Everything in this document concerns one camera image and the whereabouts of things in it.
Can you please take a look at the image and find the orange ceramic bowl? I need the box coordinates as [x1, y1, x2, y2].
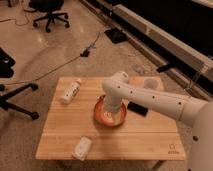
[93, 95, 127, 127]

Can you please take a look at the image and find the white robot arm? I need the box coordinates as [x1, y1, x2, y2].
[102, 71, 213, 171]

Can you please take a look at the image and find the black smartphone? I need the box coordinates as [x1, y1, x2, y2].
[127, 102, 148, 116]

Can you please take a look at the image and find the wooden folding table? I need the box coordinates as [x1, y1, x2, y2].
[36, 77, 186, 160]

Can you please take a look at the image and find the white crumpled pouch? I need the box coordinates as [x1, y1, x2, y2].
[72, 137, 92, 161]

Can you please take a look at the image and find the white plastic bottle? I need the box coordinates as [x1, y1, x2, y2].
[60, 79, 82, 104]

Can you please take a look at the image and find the translucent plastic cup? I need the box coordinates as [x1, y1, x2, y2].
[144, 78, 158, 90]

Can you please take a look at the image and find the black floor mat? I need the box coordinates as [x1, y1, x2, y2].
[105, 28, 127, 44]

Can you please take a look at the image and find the black chair base left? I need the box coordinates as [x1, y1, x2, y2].
[0, 47, 40, 121]

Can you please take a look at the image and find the black office chair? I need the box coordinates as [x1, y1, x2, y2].
[29, 0, 70, 33]

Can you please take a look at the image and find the black floor cable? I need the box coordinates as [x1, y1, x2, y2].
[0, 24, 111, 86]

